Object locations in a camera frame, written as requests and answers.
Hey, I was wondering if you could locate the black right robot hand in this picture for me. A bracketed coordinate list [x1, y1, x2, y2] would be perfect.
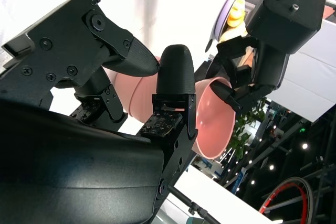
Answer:
[0, 0, 199, 224]

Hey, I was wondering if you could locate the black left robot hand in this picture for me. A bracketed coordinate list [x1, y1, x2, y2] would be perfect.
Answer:
[206, 35, 289, 112]

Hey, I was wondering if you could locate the pink bowl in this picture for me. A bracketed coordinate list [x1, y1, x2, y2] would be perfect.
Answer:
[101, 55, 144, 116]
[194, 77, 236, 159]
[130, 77, 161, 125]

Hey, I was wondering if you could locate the yellow toy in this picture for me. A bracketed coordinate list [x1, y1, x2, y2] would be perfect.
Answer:
[220, 0, 249, 42]

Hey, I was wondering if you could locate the green leafy plant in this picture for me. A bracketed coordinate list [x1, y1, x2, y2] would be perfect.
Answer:
[230, 97, 266, 161]

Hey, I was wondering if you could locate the purple plate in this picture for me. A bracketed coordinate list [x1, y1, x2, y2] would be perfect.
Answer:
[204, 0, 253, 53]

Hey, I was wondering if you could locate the black rod with connector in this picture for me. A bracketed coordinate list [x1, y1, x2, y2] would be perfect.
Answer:
[167, 184, 218, 224]

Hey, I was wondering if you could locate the red hoop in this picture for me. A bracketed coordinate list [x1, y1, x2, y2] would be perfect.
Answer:
[258, 176, 308, 216]

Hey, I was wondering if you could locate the black left wrist camera housing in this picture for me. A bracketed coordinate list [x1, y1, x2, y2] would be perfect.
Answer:
[246, 0, 326, 55]

